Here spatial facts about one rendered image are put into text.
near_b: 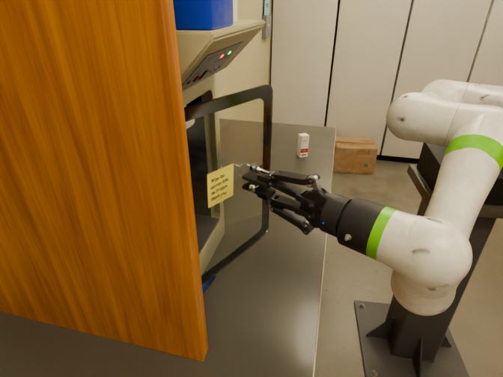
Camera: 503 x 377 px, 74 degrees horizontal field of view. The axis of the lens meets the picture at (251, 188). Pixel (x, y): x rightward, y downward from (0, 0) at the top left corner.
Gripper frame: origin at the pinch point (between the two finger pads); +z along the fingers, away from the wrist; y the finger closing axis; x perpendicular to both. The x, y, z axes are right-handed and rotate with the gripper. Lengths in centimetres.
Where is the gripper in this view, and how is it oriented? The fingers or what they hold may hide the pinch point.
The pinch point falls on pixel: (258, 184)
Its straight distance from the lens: 71.4
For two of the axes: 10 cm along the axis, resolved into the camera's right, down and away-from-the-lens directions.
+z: -7.7, -3.2, 5.5
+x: -6.4, 3.8, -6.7
